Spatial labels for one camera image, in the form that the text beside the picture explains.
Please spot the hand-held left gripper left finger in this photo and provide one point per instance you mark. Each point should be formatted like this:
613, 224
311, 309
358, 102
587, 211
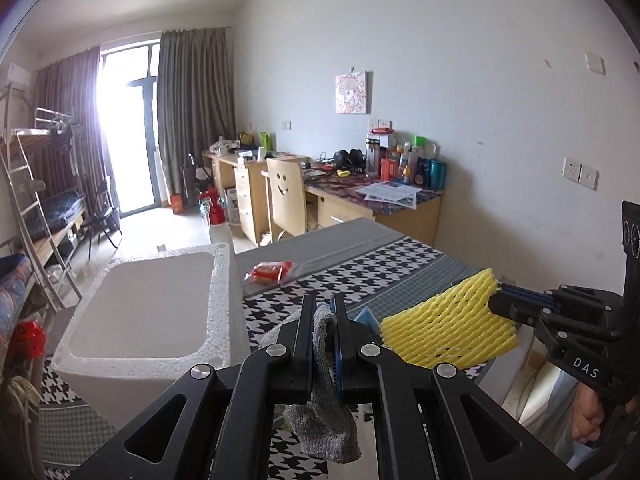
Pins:
300, 360

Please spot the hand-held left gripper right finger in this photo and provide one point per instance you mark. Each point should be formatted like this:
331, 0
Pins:
346, 355

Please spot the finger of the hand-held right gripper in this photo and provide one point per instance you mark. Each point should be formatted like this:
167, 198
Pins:
515, 312
535, 297

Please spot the yellow foam net sleeve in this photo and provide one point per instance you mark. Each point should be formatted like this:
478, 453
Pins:
440, 325

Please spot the grey knitted cloth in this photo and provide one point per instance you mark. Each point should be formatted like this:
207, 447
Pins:
325, 435

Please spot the white foam box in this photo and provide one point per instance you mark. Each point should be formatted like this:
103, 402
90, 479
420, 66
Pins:
150, 300

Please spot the person's right hand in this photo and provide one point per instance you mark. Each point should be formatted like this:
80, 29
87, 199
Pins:
587, 415

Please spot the blue sponge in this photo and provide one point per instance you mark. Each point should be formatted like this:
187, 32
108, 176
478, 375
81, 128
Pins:
365, 317

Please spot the light blue cloth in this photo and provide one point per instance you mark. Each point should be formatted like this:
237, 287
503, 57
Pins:
555, 410

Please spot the red snack packet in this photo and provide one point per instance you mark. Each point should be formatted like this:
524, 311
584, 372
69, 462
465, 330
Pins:
267, 272

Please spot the wooden desk with patterned top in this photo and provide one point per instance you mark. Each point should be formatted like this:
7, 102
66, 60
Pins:
360, 200

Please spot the wooden chair with smiley face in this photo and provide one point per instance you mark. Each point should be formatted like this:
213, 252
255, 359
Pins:
285, 195

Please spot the printed paper sheets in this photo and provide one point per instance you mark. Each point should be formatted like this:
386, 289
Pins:
390, 194

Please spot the red spray bottle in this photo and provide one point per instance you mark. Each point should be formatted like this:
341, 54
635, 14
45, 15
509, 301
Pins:
216, 215

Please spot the light wooden desk with drawers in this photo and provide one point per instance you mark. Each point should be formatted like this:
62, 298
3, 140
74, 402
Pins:
247, 200

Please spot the cluster of toiletry bottles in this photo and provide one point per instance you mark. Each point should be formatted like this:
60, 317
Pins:
410, 165

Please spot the black headphones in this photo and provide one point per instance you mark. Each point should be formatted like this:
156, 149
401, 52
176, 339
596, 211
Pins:
348, 158

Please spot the green box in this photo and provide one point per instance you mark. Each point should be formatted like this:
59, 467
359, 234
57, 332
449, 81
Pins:
264, 140

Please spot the black folding chair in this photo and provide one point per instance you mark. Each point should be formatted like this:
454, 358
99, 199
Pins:
102, 215

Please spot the glass balcony door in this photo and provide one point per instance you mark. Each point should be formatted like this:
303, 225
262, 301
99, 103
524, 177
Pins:
130, 150

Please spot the grey curtain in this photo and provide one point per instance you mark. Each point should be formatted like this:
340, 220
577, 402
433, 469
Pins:
195, 110

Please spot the red round object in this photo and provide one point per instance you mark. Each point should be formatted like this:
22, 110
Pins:
29, 340

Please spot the wooden bunk bed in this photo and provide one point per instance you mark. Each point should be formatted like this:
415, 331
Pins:
55, 210

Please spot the silver metal ladder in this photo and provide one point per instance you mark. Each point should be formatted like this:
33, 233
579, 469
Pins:
30, 200

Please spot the brown curtain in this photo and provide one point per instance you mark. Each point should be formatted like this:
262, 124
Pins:
70, 90

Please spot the white air conditioner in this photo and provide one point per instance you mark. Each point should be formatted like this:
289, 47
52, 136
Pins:
19, 77

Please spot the white double wall socket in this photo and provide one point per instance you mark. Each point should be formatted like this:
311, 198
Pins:
380, 124

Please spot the white blank wall plate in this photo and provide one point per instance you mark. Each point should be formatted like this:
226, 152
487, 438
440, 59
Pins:
595, 64

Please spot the pink cartoon wall picture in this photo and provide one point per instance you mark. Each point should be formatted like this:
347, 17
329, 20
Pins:
352, 92

